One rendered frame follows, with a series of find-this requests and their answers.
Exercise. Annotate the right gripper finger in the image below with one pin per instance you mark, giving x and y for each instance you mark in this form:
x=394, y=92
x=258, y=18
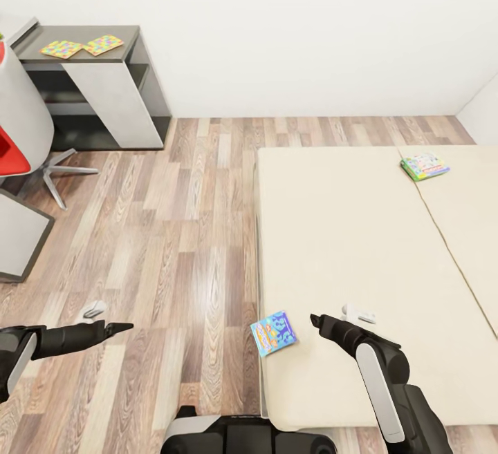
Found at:
x=316, y=320

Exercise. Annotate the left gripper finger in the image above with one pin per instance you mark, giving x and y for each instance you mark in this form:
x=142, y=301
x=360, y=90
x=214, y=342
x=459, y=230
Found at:
x=113, y=328

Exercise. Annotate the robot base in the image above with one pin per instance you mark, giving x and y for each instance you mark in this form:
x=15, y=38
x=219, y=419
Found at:
x=241, y=434

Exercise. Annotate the board game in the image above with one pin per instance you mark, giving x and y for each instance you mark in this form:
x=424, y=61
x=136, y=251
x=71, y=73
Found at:
x=273, y=333
x=424, y=166

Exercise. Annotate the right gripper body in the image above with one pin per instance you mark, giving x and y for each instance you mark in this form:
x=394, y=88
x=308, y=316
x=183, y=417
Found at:
x=335, y=329

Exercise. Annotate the jigsaw puzzle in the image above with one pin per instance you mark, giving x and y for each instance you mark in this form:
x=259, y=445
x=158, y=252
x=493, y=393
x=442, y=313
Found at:
x=64, y=49
x=103, y=44

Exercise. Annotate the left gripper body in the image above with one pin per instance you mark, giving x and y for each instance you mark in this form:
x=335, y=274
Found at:
x=81, y=337

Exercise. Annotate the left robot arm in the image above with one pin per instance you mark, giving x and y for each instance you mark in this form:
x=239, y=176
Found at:
x=19, y=344

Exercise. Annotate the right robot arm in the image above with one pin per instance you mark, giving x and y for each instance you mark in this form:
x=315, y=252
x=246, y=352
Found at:
x=406, y=421

